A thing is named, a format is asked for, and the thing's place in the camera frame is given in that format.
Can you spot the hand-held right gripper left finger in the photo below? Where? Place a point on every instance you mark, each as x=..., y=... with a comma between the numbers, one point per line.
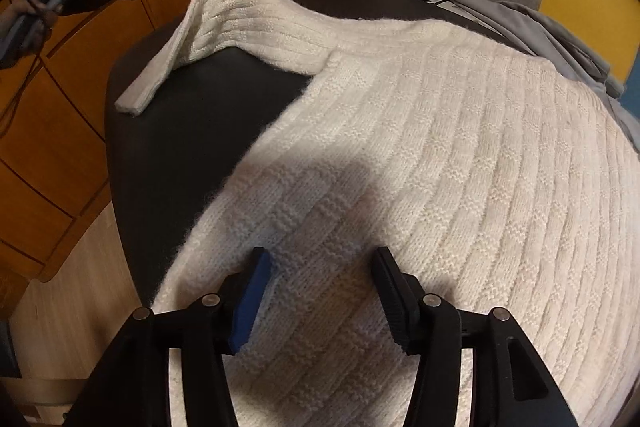
x=250, y=302

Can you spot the white paper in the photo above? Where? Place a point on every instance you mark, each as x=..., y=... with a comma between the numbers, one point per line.
x=452, y=8

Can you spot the grey garment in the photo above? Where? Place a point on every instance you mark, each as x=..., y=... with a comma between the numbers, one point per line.
x=525, y=27

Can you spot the person's left hand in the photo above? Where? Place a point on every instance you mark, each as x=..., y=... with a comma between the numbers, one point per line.
x=21, y=8

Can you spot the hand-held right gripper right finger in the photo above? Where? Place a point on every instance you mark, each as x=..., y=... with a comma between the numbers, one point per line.
x=392, y=302

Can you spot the white knit sweater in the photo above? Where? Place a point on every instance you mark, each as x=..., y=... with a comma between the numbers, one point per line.
x=425, y=157

